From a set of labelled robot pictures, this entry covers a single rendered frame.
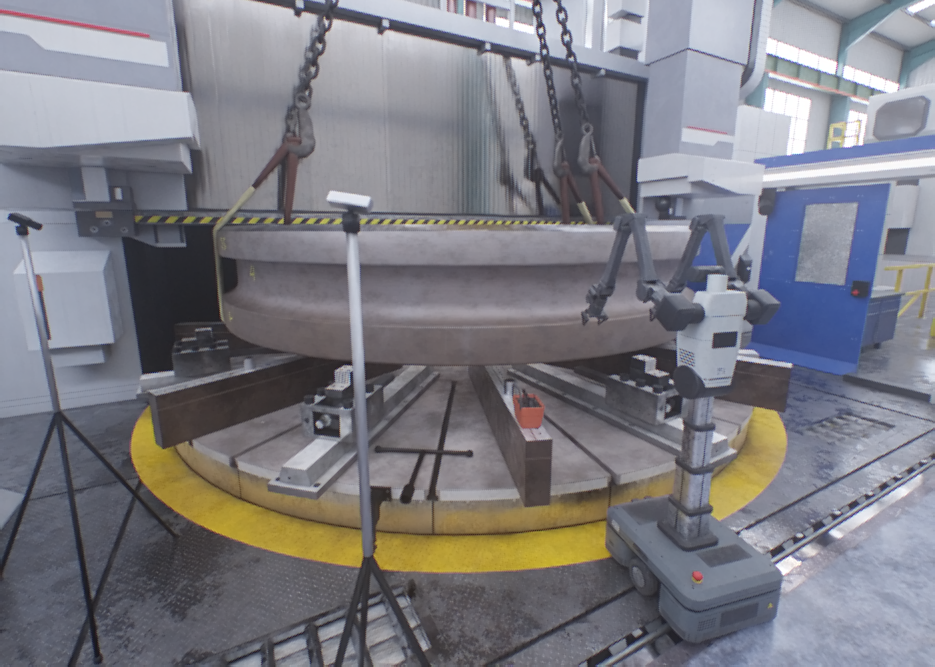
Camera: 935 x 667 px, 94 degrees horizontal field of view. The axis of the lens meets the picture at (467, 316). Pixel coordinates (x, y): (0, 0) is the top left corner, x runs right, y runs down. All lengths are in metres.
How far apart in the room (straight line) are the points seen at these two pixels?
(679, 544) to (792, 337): 5.13
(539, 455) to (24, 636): 2.41
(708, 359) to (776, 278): 5.23
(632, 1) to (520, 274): 6.09
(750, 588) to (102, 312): 5.18
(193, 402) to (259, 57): 3.62
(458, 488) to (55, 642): 1.86
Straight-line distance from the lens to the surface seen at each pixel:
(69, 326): 5.29
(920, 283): 17.22
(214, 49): 5.66
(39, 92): 3.67
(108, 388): 5.79
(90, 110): 3.61
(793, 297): 7.23
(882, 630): 2.99
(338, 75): 5.77
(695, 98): 6.79
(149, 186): 4.51
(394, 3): 6.08
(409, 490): 2.55
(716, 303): 2.09
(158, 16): 4.17
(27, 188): 4.66
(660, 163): 6.52
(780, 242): 7.29
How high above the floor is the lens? 1.73
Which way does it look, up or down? 11 degrees down
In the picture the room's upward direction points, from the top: straight up
